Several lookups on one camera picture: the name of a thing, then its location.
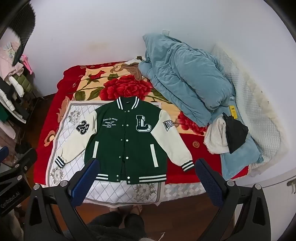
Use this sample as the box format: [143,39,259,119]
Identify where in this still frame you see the person's legs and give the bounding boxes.
[87,205,148,241]

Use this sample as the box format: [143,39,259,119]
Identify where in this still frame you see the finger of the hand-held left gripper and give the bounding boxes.
[0,146,10,164]

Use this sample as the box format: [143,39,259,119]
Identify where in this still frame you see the white cabinet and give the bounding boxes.
[233,171,296,241]

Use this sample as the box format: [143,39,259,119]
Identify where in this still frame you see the blue duvet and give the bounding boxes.
[138,33,236,127]

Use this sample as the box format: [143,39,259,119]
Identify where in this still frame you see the black fuzzy strip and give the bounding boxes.
[13,0,37,66]

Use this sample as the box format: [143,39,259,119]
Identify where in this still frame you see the black cloth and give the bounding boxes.
[222,112,249,154]

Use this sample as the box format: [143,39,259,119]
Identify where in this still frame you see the white diamond-pattern floral mat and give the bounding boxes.
[47,101,166,205]

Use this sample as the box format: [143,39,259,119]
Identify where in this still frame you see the white fluffy towel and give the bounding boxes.
[203,116,230,154]

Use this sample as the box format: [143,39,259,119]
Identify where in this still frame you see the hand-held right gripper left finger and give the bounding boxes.
[24,159,100,241]

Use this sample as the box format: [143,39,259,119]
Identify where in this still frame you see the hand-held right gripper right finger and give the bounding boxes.
[195,158,271,241]

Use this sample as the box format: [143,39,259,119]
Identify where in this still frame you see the olive green padded garment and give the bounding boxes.
[10,72,35,98]

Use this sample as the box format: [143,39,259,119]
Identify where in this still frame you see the pink hanger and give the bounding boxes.
[22,54,33,75]

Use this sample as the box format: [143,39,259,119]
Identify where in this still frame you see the white textured bed pad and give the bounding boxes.
[209,44,289,183]

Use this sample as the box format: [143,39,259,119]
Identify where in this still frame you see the pink garment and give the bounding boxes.
[0,41,25,77]

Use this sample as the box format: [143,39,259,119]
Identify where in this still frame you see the red floral blanket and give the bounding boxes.
[33,56,245,193]

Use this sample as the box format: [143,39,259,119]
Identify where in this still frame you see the green and white varsity jacket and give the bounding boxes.
[54,96,195,184]

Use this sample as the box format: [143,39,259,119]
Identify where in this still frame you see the black clothes rack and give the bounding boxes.
[0,93,43,163]

